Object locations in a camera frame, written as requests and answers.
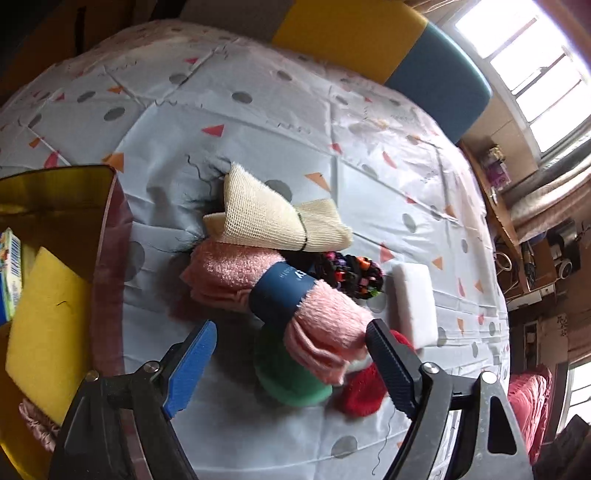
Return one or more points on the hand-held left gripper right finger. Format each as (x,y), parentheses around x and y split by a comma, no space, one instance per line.
(392,364)

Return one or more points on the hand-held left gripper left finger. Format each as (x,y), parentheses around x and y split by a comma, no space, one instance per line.
(191,364)

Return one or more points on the red knitted cloth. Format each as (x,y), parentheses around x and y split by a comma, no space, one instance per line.
(364,392)

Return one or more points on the white foam block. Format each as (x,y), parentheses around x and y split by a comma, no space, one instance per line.
(413,300)

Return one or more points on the green bottle white cap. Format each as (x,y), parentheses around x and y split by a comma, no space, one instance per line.
(281,378)

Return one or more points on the pink towel with blue band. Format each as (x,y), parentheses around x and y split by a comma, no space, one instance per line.
(221,272)

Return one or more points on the yellow sponge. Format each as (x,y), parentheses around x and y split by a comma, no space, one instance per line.
(46,332)

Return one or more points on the cream mesh cloth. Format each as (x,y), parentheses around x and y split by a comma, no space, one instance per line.
(258,217)

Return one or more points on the clear plastic bag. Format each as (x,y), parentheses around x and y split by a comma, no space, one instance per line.
(39,424)

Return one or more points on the small blue printed carton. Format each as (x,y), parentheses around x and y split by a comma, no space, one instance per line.
(10,272)

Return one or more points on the maroon gift box gold lining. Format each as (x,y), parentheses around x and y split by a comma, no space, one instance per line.
(60,203)

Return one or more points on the red quilted blanket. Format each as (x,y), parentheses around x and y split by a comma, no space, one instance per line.
(531,401)

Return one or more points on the wooden side desk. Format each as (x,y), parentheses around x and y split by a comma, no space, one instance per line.
(501,217)

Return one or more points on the blue round object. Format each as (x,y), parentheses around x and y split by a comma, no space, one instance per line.
(536,240)

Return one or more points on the black and white gadget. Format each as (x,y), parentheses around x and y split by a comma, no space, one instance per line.
(563,251)

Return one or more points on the long patterned curtain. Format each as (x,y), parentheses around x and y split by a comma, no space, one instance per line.
(549,198)

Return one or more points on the small pale printed packet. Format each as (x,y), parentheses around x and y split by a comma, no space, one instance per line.
(491,154)

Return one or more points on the barred window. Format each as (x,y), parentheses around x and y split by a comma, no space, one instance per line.
(531,69)

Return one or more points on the grey yellow blue headboard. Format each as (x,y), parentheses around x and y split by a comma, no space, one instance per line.
(351,37)

